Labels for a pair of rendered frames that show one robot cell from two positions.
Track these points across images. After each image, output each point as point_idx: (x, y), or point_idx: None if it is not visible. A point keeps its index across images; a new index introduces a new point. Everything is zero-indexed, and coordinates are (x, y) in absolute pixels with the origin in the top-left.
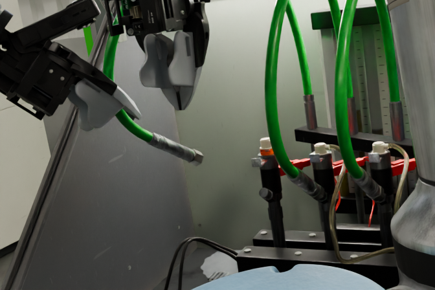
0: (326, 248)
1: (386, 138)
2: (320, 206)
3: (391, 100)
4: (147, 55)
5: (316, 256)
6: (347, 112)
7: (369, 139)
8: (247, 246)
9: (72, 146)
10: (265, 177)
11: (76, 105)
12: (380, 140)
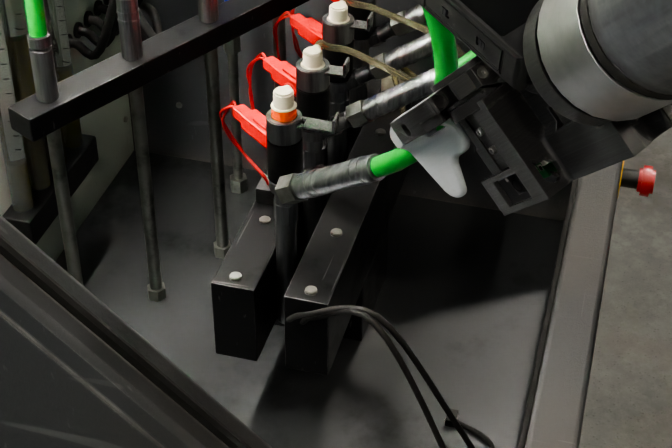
0: (317, 207)
1: (191, 29)
2: (75, 233)
3: None
4: None
5: (349, 214)
6: (138, 20)
7: (182, 43)
8: (288, 293)
9: (190, 378)
10: (300, 153)
11: (458, 156)
12: (196, 33)
